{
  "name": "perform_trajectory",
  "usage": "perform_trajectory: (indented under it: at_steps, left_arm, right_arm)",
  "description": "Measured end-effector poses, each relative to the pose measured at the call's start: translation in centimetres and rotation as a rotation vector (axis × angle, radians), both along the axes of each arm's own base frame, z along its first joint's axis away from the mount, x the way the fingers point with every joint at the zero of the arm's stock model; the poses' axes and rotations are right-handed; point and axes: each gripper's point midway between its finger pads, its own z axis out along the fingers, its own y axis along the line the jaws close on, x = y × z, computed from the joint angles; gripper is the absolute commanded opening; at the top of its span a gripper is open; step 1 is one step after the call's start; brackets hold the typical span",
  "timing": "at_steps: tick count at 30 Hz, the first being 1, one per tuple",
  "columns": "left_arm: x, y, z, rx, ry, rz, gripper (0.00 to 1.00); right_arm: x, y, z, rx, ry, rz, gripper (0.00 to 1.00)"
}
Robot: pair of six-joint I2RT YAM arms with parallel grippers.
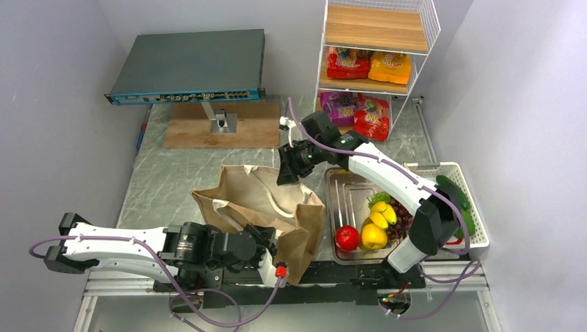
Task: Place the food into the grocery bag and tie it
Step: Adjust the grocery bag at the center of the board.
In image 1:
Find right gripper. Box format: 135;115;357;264
277;138;326;185

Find brown burlap grocery bag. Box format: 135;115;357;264
190;165;325;286

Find red snack bag shelf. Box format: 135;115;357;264
353;93;391;142
326;46;370;80

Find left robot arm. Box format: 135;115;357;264
40;213;287;291

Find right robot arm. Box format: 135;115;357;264
277;111;467;287

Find purple snack bag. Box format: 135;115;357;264
319;92;358;127

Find orange snack bag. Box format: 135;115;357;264
368;51;412;84

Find wooden base board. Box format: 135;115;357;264
164;101;281;149

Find stainless steel tray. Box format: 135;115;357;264
325;168;403;266

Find green leafy vegetable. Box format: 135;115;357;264
368;192;391;208

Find red apple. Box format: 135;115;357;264
334;225;361;252

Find yellow banana bunch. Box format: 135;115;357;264
370;201;397;230

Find yellow lemon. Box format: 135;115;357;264
361;223;388;250

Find purple grapes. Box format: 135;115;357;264
386;198;413;241

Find white plastic basket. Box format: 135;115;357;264
403;162;489;248

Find green cucumber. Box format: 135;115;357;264
435;175;476;238

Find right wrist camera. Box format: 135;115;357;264
278;116;297;131

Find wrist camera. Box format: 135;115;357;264
278;116;297;131
258;250;289;288

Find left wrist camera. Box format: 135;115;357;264
258;250;289;288

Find metal switch stand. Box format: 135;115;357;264
201;102;237;133

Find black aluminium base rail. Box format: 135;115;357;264
73;261;487;332

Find grey network switch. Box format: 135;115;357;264
105;29;266;106

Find white wire shelf rack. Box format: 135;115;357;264
314;0;441;142

